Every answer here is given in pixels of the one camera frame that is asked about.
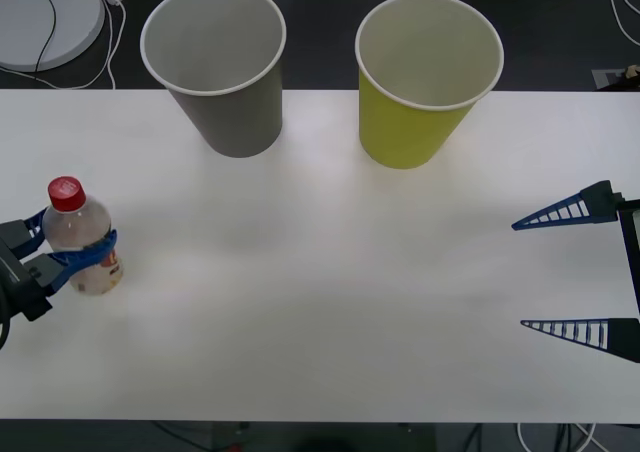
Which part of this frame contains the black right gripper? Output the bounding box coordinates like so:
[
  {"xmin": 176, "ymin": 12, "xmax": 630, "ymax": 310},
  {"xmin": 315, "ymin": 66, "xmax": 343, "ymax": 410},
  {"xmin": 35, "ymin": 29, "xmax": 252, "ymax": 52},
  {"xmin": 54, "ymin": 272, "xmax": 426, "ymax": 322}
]
[{"xmin": 510, "ymin": 180, "xmax": 640, "ymax": 364}]

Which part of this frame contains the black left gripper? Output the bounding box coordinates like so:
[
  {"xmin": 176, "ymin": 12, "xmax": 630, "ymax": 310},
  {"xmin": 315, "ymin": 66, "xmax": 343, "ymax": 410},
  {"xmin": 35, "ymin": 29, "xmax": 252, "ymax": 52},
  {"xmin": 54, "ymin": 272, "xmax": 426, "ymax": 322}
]
[{"xmin": 0, "ymin": 208, "xmax": 120, "ymax": 323}]

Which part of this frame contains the clear bottle with red cap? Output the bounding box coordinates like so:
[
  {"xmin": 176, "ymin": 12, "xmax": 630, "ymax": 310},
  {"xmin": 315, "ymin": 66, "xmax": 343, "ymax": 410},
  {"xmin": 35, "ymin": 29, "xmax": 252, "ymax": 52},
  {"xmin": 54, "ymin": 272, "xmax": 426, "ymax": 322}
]
[{"xmin": 41, "ymin": 175, "xmax": 125, "ymax": 297}]

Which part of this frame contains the grey floor socket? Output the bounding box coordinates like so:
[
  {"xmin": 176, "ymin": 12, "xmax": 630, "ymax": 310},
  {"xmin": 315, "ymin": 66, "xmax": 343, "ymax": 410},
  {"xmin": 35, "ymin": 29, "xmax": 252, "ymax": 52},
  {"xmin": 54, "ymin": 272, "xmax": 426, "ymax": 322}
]
[{"xmin": 591, "ymin": 64, "xmax": 640, "ymax": 92}]

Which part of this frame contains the round white disc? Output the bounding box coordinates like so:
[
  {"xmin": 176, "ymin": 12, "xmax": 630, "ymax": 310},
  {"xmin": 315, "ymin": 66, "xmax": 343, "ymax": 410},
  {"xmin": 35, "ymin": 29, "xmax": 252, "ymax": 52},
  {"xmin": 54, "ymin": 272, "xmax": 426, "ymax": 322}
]
[{"xmin": 0, "ymin": 0, "xmax": 107, "ymax": 72}]

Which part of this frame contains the grey plastic bin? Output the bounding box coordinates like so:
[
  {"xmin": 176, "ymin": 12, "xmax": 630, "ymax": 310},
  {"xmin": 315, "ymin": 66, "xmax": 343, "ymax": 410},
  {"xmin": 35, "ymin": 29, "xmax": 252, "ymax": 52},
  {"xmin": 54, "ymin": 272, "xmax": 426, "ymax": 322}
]
[{"xmin": 139, "ymin": 0, "xmax": 288, "ymax": 159}]

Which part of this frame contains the yellow-green plastic bin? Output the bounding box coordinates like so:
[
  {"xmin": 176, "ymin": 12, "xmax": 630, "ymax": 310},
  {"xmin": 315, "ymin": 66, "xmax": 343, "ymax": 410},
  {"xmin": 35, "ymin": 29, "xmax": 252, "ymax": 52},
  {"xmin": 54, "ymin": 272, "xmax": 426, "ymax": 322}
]
[{"xmin": 354, "ymin": 0, "xmax": 505, "ymax": 170}]

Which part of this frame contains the black cable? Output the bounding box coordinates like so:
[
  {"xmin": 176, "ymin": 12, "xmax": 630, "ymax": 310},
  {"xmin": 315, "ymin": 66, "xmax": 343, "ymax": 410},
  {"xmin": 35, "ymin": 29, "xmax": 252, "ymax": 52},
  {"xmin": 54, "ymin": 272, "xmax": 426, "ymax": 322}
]
[{"xmin": 19, "ymin": 0, "xmax": 56, "ymax": 73}]

